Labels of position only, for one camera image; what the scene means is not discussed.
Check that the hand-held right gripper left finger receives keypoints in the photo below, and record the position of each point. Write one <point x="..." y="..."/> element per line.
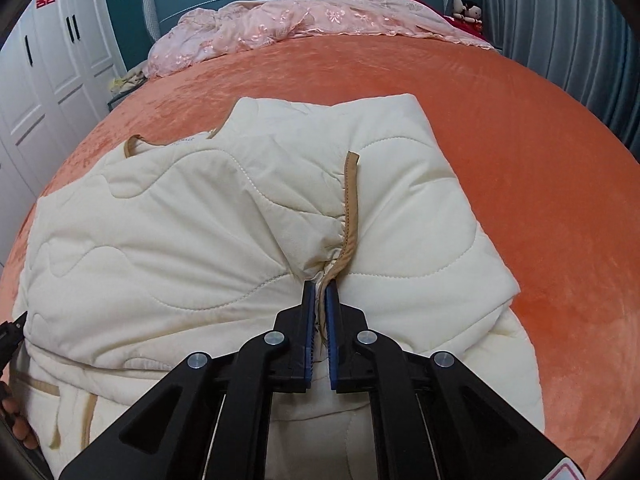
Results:
<point x="307" y="330"/>

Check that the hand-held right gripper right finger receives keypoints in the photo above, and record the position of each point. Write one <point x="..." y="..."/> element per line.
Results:
<point x="332" y="340"/>

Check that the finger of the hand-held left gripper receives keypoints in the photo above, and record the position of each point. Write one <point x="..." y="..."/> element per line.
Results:
<point x="12" y="332"/>

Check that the cream quilted jacket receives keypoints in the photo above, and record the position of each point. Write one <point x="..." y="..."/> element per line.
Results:
<point x="200" y="220"/>

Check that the person's left hand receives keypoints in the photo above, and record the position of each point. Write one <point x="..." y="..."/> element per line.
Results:
<point x="17" y="422"/>

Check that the orange plush bed blanket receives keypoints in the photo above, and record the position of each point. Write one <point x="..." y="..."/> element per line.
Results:
<point x="500" y="160"/>

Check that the nightstand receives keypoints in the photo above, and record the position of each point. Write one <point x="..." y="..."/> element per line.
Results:
<point x="122" y="97"/>

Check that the white wardrobe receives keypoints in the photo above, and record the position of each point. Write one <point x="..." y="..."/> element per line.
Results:
<point x="50" y="70"/>

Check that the pink lace quilt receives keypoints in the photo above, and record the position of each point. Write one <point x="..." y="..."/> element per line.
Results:
<point x="280" y="25"/>

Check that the red cloth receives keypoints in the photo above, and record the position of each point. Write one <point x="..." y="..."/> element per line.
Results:
<point x="419" y="0"/>

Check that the grey-blue curtain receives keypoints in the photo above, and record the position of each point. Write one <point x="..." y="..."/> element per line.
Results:
<point x="555" y="35"/>

